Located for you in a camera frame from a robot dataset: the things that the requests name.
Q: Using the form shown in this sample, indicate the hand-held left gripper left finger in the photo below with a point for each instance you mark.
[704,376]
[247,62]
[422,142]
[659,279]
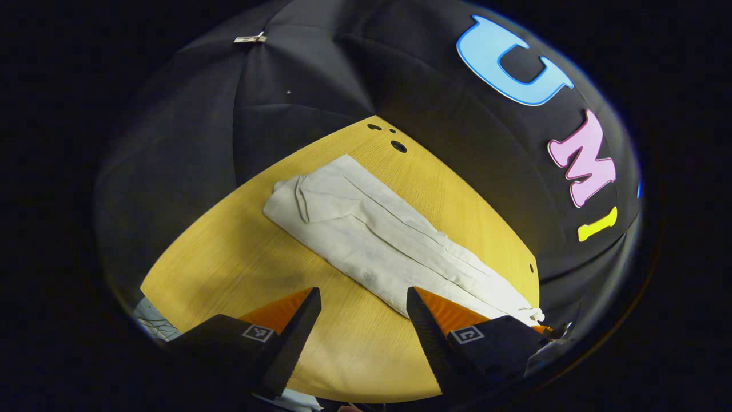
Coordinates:
[297,337]

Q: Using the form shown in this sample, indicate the black backdrop cloth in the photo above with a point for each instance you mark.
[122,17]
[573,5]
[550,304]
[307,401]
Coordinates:
[286,131]

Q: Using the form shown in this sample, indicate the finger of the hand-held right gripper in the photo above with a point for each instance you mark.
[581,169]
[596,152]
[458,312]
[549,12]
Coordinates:
[542,329]

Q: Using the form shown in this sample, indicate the small white clip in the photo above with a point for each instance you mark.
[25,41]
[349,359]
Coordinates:
[250,39]

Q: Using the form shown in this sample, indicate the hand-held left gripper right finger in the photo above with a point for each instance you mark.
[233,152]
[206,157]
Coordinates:
[429,343]

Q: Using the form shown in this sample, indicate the white jeans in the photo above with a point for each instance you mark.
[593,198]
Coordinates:
[372,234]

